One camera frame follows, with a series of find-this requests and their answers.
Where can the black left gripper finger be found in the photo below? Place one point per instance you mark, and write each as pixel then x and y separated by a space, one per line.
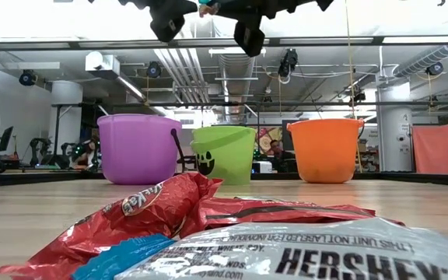
pixel 169 19

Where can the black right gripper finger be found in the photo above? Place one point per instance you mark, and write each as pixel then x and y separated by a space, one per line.
pixel 243 9
pixel 249 37

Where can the orange halloween bucket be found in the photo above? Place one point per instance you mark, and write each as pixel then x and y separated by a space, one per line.
pixel 325 151

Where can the red KitKat candy bar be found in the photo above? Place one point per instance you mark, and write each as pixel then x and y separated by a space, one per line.
pixel 267 212
pixel 103 229

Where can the white blue Hershey's bar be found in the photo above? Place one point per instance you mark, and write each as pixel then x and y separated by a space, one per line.
pixel 286 253

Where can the green halloween bucket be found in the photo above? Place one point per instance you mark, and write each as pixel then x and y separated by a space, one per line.
pixel 228 155

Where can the purple halloween bucket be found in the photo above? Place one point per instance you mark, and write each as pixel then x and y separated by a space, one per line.
pixel 138 151

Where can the white ceiling air unit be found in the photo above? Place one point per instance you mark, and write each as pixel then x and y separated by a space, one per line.
pixel 101 62

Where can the colourful patterned screen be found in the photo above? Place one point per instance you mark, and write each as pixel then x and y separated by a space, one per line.
pixel 264 138

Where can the person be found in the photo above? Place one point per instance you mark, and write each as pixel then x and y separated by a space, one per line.
pixel 86 155
pixel 278 153

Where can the white device with screen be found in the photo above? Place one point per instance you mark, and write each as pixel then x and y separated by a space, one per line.
pixel 263 167

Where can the plain white column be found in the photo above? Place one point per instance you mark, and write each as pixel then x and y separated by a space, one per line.
pixel 66 116

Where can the white column with signs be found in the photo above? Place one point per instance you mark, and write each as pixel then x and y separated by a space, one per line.
pixel 395 136

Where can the small black monitor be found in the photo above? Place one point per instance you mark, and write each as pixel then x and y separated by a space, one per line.
pixel 6 138

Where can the orange cloth screen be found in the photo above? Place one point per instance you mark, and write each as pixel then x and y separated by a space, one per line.
pixel 438 149

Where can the ribbed silver ceiling duct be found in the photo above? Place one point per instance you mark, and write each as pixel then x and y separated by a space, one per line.
pixel 235 78

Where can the black ceiling-mounted camera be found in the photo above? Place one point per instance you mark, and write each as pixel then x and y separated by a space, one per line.
pixel 27 78
pixel 288 62
pixel 435 68
pixel 154 70

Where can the black background rig rail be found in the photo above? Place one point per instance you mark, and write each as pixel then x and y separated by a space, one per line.
pixel 208 104

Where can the slanted silver ceiling duct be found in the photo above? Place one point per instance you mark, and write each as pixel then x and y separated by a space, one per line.
pixel 430 56

